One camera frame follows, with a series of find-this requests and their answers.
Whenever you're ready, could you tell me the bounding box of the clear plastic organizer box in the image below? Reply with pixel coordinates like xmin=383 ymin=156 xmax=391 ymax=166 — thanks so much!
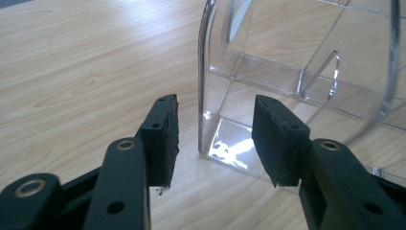
xmin=196 ymin=0 xmax=406 ymax=193

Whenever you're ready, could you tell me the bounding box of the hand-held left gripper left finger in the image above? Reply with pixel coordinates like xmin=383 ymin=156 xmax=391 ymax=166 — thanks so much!
xmin=135 ymin=94 xmax=180 ymax=189

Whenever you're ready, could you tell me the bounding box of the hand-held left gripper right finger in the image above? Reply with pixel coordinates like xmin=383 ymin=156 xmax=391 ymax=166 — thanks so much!
xmin=251 ymin=94 xmax=311 ymax=188

